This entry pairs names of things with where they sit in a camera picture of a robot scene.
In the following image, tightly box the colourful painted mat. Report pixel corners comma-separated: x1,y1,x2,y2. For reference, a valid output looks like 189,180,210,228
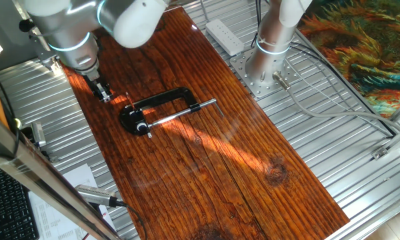
298,0,400,118

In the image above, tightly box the black depth camera cable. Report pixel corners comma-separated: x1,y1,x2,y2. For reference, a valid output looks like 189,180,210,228
115,199,149,240

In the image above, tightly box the aluminium frame beam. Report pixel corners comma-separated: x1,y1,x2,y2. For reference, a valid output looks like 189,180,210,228
0,96,123,240

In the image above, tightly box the red pencil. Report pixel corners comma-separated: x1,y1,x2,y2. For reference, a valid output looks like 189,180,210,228
125,91,136,113

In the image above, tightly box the black keyboard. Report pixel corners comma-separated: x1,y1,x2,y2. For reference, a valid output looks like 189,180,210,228
0,159,40,240

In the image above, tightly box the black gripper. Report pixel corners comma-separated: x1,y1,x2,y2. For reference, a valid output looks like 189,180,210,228
83,73,114,103

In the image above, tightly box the grey base cable with connector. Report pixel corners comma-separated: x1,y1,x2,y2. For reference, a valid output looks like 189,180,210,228
272,71,400,141

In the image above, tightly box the small silver sensor box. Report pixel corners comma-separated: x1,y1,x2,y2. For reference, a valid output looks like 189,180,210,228
31,121,47,148

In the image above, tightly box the black base cable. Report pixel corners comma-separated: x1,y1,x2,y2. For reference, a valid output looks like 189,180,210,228
251,0,396,138

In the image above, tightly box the brown wooden board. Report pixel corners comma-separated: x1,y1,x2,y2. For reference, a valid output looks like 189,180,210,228
55,6,350,240

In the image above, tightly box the printed white paper sheet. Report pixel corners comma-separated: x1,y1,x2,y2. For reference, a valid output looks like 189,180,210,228
28,163,117,240

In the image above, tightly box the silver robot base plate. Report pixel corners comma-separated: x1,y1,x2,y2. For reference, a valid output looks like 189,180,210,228
229,47,301,99

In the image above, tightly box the thin black cable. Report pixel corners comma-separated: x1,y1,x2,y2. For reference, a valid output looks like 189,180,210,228
0,71,23,161

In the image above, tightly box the black cylindrical pencil sharpener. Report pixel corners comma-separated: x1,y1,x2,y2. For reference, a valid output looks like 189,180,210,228
133,116,150,134

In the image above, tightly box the white power strip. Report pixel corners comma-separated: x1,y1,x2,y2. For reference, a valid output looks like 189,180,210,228
205,19,245,57

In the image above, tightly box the black metal C-clamp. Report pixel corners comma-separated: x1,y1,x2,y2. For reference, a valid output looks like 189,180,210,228
119,86,225,139

